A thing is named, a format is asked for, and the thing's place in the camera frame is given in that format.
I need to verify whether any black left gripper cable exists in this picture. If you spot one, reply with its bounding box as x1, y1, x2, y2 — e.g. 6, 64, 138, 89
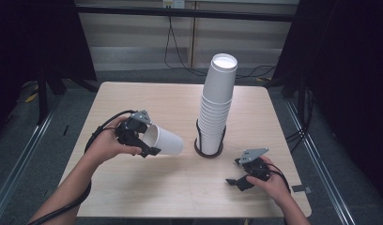
25, 109, 138, 225

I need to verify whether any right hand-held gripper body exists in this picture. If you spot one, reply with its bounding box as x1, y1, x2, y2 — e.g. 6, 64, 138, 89
234, 147, 272, 183

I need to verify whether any white wall socket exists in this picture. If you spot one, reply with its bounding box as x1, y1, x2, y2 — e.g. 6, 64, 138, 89
162, 0, 186, 9

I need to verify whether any black cable bundle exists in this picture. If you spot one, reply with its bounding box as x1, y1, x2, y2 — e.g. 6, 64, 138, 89
284, 85, 316, 155

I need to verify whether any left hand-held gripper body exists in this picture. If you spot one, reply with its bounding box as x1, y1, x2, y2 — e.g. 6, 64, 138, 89
114, 109, 152, 148

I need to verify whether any white paper cup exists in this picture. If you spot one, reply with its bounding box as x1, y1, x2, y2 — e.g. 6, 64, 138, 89
142, 124, 185, 157

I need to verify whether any metal floor rail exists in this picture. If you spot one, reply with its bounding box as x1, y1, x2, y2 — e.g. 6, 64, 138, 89
284, 99, 357, 225
0, 93, 62, 218

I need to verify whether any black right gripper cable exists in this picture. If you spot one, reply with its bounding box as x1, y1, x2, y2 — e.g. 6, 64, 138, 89
262, 162, 292, 194

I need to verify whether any black hanging cable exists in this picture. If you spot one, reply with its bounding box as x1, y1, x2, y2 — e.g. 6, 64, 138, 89
163, 14, 209, 78

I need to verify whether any yellow floor tape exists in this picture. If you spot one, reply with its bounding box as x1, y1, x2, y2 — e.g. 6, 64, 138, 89
23, 83, 39, 104

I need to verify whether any black metal stand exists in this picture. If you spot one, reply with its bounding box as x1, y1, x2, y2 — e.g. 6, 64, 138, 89
35, 65, 69, 126

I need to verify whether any person's right hand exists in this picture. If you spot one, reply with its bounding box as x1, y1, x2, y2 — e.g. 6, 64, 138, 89
245, 156, 292, 206

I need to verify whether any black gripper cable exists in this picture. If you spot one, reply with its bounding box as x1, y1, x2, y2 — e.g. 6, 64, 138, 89
25, 109, 138, 225
262, 162, 292, 194

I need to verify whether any black floor cable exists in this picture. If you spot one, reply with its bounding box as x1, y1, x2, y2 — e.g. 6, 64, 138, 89
236, 64, 278, 80

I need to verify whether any black curtain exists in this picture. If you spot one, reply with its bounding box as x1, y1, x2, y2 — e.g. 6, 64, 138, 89
0, 0, 98, 140
271, 0, 383, 207

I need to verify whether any black wire cup holder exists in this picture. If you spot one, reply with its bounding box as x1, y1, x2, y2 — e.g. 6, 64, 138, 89
193, 119, 227, 159

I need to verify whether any person's left hand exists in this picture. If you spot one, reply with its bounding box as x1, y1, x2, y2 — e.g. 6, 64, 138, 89
84, 115, 144, 167

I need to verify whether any black horizontal bar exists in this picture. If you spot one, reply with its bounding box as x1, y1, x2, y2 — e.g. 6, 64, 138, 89
74, 4, 299, 23

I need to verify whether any stack of white cups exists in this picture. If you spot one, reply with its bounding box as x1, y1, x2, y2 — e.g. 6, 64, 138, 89
196, 52, 238, 156

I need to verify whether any grey tape tab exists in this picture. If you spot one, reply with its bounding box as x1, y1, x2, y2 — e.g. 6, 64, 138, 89
291, 184, 313, 194

